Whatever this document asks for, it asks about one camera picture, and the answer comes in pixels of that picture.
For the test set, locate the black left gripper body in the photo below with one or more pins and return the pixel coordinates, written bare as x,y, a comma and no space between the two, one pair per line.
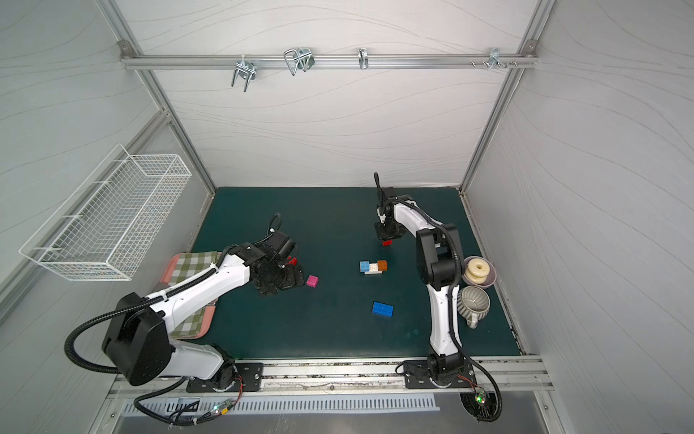
276,276

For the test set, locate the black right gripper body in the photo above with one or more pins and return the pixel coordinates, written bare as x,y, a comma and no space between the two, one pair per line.
388,232

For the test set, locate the white long lego brick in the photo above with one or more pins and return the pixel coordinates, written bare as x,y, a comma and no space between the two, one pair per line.
372,269

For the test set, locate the dark blue long lego brick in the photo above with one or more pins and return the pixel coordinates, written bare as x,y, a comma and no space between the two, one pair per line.
381,309

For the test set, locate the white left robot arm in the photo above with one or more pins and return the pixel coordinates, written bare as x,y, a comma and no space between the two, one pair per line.
139,341

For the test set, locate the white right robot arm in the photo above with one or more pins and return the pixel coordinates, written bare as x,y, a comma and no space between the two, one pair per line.
439,266

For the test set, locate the magenta small lego brick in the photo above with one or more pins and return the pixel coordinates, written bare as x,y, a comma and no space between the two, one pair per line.
312,281

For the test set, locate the green checkered cloth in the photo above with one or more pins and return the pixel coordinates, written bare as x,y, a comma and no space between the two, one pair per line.
190,271

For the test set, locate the pink plastic tray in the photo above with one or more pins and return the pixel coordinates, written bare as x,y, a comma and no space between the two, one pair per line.
168,268

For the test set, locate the grey ribbed mug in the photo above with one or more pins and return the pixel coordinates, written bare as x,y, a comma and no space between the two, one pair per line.
473,305

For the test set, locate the mauve bowl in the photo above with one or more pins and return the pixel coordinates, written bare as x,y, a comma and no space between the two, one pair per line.
489,282

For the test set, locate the metal u-bolt clamp left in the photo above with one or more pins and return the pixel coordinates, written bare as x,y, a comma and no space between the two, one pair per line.
245,72

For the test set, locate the metal u-bolt clamp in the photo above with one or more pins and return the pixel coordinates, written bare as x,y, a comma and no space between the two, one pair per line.
299,59
245,72

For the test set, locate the metal u-bolt clamp middle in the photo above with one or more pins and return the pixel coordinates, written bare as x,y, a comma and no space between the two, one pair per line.
299,59

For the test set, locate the aluminium top crossbar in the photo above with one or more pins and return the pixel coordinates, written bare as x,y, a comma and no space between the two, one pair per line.
324,62

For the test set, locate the cream ring toy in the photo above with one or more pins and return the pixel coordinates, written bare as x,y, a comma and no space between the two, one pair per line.
477,271

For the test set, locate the white slotted cable duct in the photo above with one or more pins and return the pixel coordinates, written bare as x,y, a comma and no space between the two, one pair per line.
301,404

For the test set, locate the white wire basket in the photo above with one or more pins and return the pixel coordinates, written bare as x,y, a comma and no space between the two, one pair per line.
104,229

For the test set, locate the metal bracket small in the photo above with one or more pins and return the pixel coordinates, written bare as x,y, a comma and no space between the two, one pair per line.
363,59

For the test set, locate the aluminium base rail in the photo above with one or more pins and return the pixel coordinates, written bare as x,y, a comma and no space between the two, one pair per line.
385,375

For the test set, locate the metal bracket right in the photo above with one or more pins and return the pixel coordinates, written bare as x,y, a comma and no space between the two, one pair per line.
494,61

